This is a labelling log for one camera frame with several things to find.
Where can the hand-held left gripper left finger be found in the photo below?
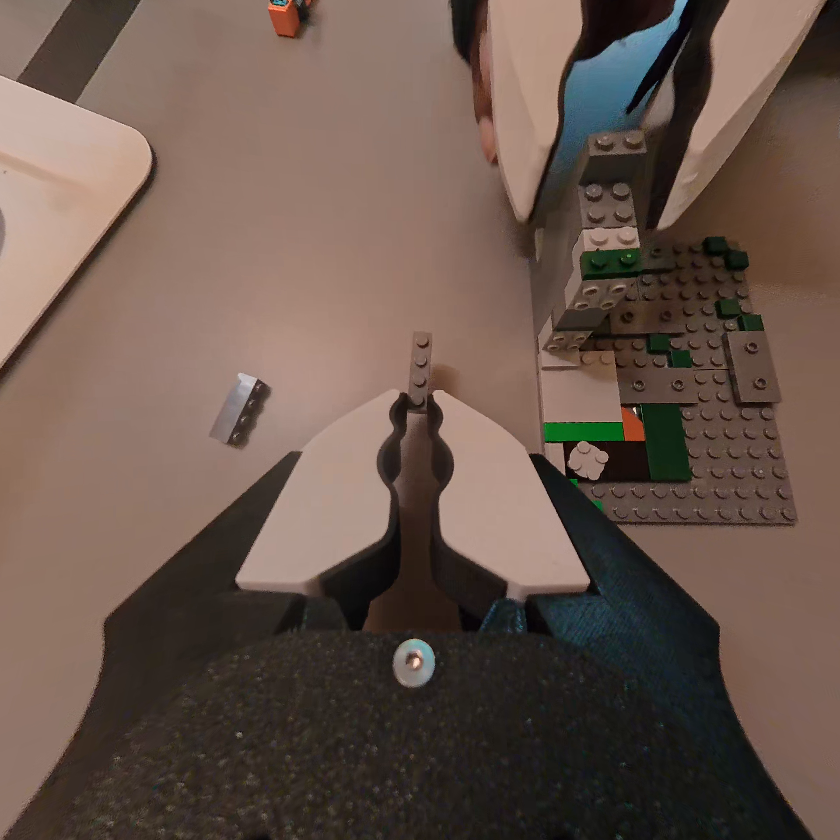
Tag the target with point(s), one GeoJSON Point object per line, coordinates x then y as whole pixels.
{"type": "Point", "coordinates": [321, 512]}

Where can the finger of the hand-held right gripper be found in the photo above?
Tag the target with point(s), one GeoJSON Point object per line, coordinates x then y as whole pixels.
{"type": "Point", "coordinates": [525, 98]}
{"type": "Point", "coordinates": [748, 79]}

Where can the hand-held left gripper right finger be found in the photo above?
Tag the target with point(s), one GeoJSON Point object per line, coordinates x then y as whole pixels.
{"type": "Point", "coordinates": [512, 512]}

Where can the grey brick tower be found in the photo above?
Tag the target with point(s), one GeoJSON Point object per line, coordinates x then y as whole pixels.
{"type": "Point", "coordinates": [607, 210]}

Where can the dark grey studded brick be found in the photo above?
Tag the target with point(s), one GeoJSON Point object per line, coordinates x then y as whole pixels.
{"type": "Point", "coordinates": [239, 410]}
{"type": "Point", "coordinates": [420, 367]}

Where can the grey brick baseplate model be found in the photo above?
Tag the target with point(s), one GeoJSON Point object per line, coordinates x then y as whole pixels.
{"type": "Point", "coordinates": [722, 446]}

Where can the orange teal brick figure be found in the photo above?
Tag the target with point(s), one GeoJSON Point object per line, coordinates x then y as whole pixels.
{"type": "Point", "coordinates": [285, 19]}

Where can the white plastic tray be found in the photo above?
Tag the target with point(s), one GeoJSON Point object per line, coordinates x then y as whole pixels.
{"type": "Point", "coordinates": [59, 197]}

